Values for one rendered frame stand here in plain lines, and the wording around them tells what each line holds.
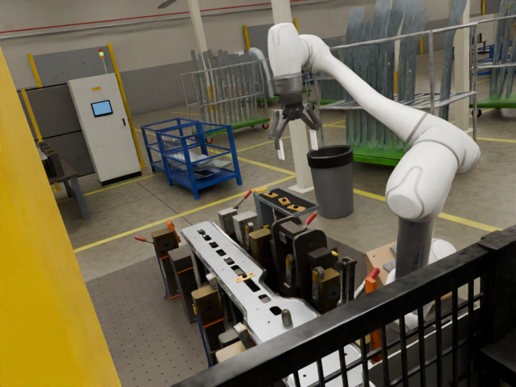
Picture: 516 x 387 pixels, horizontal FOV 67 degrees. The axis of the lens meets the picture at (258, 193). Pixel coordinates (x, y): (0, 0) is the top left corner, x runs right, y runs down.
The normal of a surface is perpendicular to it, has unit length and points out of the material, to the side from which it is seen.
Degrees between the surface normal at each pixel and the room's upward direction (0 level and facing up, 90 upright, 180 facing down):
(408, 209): 104
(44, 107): 90
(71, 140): 90
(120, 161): 90
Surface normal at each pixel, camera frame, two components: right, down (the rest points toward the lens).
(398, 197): -0.60, 0.62
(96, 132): 0.49, 0.20
